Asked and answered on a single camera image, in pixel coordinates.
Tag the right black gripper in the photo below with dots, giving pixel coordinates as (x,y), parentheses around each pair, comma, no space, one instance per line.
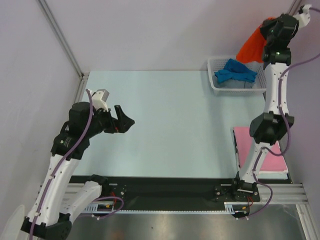
(266,24)

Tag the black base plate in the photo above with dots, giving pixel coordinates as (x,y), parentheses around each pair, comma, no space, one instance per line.
(145,193)

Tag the white folded t shirt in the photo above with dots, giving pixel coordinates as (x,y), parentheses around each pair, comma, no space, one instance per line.
(272,175)

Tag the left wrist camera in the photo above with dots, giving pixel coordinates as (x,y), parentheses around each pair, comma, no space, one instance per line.
(99,99)

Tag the right corner aluminium post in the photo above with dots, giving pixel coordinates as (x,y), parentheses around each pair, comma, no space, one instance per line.
(294,7)

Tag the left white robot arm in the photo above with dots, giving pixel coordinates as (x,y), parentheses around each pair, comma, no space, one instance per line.
(48,218)

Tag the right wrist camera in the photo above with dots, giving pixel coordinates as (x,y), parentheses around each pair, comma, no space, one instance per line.
(303,16)

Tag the grey t shirt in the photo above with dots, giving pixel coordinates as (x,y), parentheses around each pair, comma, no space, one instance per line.
(230,83)

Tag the orange t shirt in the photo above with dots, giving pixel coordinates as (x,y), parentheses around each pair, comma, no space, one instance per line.
(252,50)

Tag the pink folded t shirt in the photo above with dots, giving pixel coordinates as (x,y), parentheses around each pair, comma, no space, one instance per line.
(243,143)

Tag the white plastic basket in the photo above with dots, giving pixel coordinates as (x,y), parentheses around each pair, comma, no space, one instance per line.
(216,63)

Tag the blue t shirt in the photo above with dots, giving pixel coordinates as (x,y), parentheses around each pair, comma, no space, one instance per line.
(236,70)

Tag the corner aluminium post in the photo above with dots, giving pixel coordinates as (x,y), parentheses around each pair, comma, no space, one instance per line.
(49,16)
(294,7)

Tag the white cable duct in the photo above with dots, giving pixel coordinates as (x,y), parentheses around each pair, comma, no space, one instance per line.
(103,209)

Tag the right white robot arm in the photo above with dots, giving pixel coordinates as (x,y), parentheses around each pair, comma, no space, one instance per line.
(269,46)

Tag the left corner aluminium post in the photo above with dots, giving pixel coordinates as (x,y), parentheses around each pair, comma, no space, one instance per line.
(49,16)

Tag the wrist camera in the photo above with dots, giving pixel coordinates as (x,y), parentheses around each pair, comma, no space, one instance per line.
(303,16)
(99,99)

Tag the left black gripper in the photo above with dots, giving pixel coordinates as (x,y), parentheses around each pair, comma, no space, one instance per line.
(124,124)

